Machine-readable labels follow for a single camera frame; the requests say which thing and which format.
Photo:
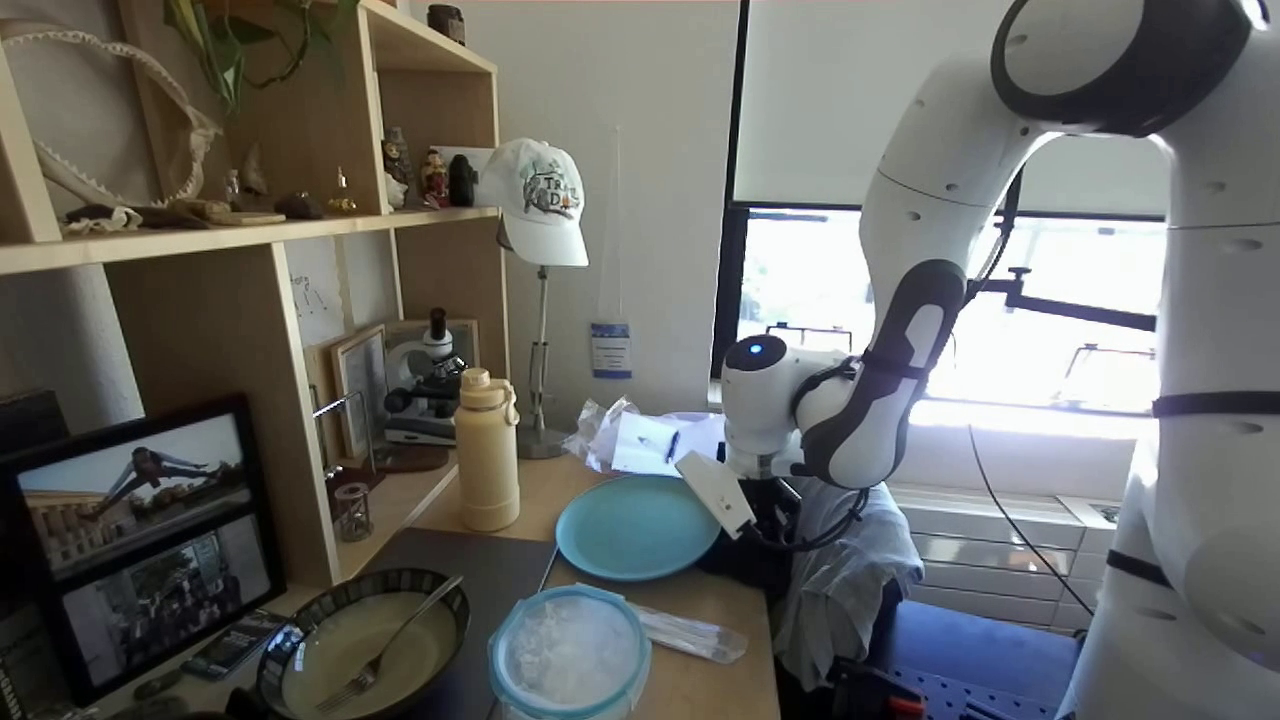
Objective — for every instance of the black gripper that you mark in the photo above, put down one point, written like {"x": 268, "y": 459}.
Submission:
{"x": 764, "y": 524}

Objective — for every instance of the blue plate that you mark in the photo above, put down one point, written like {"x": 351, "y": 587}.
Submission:
{"x": 638, "y": 528}

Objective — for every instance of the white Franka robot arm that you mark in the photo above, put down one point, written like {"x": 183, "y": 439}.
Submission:
{"x": 932, "y": 175}

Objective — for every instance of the grey cloth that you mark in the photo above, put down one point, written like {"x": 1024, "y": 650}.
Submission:
{"x": 852, "y": 575}

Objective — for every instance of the plastic wrapped cutlery packet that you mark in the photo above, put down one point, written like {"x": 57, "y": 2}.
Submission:
{"x": 685, "y": 633}

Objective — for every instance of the loose white papers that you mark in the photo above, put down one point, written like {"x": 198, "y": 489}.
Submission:
{"x": 643, "y": 440}

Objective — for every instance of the clear container with blue rim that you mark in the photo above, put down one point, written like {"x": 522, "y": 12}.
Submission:
{"x": 571, "y": 659}

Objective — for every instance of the blue perforated plastic crate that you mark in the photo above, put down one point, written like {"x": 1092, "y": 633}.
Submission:
{"x": 974, "y": 664}

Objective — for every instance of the grey placemat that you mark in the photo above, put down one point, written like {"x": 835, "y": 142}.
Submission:
{"x": 506, "y": 562}

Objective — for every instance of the cream water bottle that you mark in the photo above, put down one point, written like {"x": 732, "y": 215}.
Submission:
{"x": 490, "y": 461}

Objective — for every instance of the black white microscope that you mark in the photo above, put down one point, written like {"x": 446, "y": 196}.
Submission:
{"x": 425, "y": 393}

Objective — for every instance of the silver fork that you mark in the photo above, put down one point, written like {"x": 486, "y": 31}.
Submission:
{"x": 393, "y": 642}

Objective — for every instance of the white printed baseball cap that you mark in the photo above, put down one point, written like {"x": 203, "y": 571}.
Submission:
{"x": 540, "y": 200}

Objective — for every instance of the small brown glass jar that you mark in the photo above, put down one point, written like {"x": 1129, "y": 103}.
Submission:
{"x": 352, "y": 513}

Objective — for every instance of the wooden framed picture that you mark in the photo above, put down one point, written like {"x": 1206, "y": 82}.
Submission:
{"x": 357, "y": 401}

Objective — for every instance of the small dark figurine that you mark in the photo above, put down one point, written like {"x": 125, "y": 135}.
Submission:
{"x": 462, "y": 180}

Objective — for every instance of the wooden shelf unit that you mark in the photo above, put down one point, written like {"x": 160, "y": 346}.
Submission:
{"x": 300, "y": 440}

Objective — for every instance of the small brown figurine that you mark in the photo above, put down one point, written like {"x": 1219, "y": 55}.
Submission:
{"x": 400, "y": 175}

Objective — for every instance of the green potted trailing plant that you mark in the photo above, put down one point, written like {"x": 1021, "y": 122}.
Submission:
{"x": 220, "y": 44}

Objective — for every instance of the large clear glass vase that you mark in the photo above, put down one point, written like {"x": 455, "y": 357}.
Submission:
{"x": 104, "y": 122}

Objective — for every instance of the blue white wall label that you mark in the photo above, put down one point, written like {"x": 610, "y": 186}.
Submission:
{"x": 610, "y": 353}

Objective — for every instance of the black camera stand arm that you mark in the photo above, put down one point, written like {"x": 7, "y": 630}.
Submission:
{"x": 1067, "y": 309}

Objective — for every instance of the black double photo frame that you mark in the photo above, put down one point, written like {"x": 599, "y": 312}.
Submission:
{"x": 146, "y": 562}

